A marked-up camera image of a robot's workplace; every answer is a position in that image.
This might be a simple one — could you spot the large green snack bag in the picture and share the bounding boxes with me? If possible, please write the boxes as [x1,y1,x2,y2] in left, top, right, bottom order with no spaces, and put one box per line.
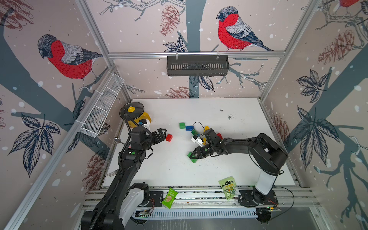
[218,176,238,200]

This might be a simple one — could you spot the white wire mesh basket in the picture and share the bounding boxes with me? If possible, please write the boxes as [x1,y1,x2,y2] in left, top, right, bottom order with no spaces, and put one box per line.
[79,73,124,138]

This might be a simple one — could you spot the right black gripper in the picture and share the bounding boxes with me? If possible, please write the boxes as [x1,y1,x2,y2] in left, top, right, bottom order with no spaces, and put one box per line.
[189,143,216,158]

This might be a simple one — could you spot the blue lego brick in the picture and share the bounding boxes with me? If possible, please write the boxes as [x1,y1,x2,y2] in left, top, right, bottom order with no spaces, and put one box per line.
[185,126,195,131]

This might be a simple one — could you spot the red square lego brick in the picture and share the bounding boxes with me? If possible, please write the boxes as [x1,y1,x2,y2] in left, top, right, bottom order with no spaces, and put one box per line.
[166,134,173,142]

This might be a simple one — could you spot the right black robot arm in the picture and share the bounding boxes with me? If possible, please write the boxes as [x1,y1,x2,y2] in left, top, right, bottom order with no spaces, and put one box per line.
[188,128,288,208]

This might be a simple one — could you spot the small green snack packet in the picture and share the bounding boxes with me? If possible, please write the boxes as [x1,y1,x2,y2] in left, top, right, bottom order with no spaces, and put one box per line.
[162,188,178,209]

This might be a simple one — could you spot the green long lego brick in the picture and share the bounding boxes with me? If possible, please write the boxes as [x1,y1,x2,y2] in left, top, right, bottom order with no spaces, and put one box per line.
[191,129,198,136]
[187,152,197,163]

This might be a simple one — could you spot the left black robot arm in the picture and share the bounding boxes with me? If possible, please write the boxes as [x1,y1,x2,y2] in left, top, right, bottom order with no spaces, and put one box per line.
[80,126,167,230]

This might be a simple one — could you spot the black hanging wire basket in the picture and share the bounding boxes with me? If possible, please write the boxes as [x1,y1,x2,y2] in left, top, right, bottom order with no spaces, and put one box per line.
[166,55,230,77]

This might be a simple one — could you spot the yellow pot with black lid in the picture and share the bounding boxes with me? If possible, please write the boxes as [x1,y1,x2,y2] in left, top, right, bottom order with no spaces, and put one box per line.
[119,102,152,128]

